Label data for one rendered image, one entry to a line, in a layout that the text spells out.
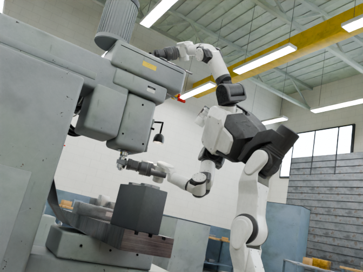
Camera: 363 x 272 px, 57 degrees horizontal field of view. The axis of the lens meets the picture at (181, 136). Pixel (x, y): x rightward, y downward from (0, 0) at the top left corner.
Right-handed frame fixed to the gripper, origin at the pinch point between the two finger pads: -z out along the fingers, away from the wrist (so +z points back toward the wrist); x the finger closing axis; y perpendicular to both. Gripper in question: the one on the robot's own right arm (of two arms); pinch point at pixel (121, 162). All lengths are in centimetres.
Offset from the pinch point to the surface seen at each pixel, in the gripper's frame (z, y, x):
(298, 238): 388, 2, -455
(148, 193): 14, 18, 53
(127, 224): 8, 32, 48
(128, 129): -0.8, -17.6, 10.9
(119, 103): -9.4, -29.0, 15.9
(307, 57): 434, -493, -584
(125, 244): 8, 39, 58
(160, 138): 19.9, -22.0, -11.3
